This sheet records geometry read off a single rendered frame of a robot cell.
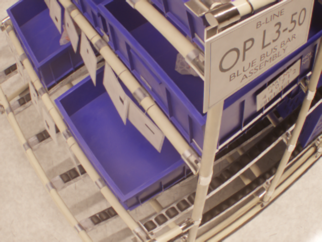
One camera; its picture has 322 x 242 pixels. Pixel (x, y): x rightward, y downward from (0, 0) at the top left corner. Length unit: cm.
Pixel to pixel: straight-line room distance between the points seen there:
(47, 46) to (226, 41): 117
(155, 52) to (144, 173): 38
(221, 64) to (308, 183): 169
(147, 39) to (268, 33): 60
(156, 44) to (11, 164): 130
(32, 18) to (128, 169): 73
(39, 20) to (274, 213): 133
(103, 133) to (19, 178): 90
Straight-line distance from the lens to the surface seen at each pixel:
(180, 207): 164
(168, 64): 143
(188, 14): 92
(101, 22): 145
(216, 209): 200
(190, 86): 140
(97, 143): 172
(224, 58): 88
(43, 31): 199
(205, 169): 127
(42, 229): 243
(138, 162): 168
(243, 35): 87
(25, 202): 249
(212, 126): 109
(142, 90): 141
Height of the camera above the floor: 227
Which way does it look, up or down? 63 degrees down
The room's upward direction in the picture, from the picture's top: 2 degrees counter-clockwise
